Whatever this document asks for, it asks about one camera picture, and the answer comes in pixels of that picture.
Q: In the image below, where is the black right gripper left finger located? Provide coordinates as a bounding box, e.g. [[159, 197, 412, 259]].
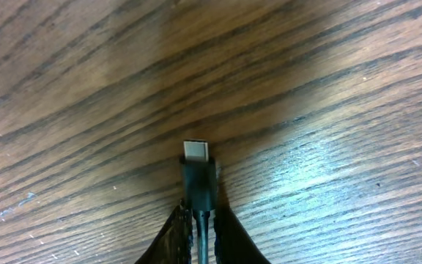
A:
[[136, 199, 193, 264]]

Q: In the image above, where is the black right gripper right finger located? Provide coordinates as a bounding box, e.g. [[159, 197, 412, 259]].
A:
[[214, 207, 270, 264]]

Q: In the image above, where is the black USB charging cable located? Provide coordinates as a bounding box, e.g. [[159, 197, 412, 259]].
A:
[[179, 139, 218, 264]]

